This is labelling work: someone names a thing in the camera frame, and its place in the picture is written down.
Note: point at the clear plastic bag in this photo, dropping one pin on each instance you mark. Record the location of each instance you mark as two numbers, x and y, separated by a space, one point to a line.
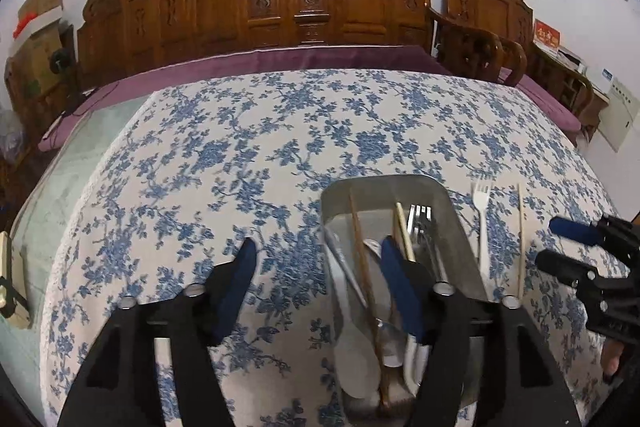
10 137

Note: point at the carved wooden bench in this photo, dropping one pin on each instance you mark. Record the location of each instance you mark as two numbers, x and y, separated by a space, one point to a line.
225 7

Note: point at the stainless steel utensil container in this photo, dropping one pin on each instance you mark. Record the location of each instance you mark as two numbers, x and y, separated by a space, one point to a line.
455 227

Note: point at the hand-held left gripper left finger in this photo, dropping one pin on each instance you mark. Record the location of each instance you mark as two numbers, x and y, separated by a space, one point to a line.
235 287

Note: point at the white curved utensil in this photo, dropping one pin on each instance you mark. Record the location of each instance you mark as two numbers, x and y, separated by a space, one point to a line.
412 367

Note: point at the purple bench cushion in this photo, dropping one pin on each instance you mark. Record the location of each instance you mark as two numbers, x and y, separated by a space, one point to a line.
250 62

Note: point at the white plastic spoon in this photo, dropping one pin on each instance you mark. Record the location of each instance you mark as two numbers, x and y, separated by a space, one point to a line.
352 362

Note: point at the blue floral tablecloth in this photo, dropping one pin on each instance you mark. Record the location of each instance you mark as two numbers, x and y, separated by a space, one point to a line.
250 157

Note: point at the metal fork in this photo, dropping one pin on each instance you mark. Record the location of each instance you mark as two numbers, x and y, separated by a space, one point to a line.
422 227

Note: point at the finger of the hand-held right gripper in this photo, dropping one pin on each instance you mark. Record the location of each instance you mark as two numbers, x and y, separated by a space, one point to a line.
575 231
557 264

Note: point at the carved wooden armchair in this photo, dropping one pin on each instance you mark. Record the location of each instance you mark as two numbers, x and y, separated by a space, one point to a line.
490 2

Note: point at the red wall sign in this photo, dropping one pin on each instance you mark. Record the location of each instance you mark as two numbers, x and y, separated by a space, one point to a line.
546 36

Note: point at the plain metal spoon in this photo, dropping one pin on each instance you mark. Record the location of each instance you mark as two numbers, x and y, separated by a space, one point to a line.
345 267

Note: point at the person's right hand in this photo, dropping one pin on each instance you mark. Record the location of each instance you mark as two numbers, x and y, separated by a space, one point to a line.
611 357

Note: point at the light wooden chopstick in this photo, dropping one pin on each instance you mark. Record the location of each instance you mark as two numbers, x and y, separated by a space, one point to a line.
520 247
405 234

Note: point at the white plastic fork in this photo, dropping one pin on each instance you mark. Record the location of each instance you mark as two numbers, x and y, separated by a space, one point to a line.
482 227

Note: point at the dark brown chopstick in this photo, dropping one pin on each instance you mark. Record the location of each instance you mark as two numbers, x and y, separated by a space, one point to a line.
367 287

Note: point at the black round device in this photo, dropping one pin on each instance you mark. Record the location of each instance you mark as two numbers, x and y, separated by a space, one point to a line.
60 60

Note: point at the purple armchair cushion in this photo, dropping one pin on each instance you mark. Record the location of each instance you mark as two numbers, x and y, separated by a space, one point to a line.
545 104

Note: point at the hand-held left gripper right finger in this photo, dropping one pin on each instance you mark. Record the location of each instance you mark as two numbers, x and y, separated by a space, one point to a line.
400 287

